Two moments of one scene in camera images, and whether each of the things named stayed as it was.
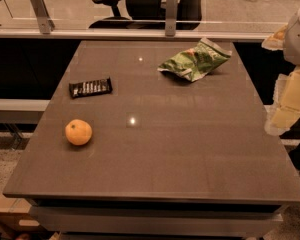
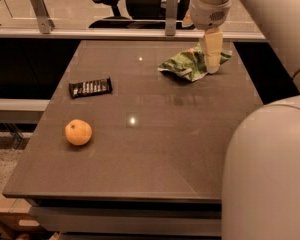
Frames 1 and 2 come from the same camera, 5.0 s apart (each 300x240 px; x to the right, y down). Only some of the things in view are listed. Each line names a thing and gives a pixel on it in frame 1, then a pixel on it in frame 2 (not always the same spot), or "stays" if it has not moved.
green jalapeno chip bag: [196, 61] stays
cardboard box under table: [12, 214] stays
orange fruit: [78, 132] stays
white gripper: [298, 39] to [208, 14]
